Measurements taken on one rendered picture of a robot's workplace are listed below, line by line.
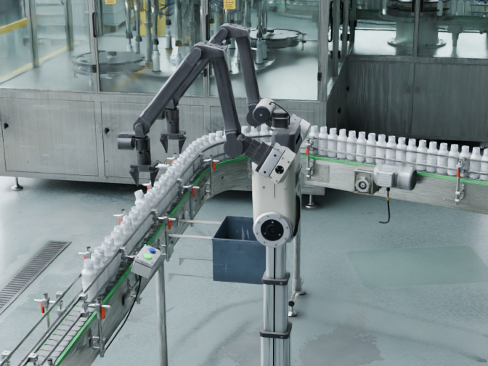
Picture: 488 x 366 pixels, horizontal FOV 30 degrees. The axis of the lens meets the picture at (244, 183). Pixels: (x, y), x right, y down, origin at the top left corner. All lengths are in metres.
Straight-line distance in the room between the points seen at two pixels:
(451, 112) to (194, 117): 2.82
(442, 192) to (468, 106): 3.90
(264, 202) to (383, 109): 5.36
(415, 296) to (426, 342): 0.60
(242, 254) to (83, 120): 3.52
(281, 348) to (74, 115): 4.02
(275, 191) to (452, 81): 5.39
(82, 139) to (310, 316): 2.85
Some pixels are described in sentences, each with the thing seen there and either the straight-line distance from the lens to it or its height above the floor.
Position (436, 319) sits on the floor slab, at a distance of 5.72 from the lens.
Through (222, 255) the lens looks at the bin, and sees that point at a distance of 4.32.
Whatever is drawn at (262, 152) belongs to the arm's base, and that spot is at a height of 1.57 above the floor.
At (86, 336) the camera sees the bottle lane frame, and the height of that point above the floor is 0.96.
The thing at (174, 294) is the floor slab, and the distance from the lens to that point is 5.95.
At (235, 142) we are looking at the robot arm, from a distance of 3.47.
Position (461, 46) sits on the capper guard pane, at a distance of 8.87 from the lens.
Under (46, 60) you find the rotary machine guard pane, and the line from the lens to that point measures 7.60.
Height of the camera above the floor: 2.58
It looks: 19 degrees down
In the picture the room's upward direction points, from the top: straight up
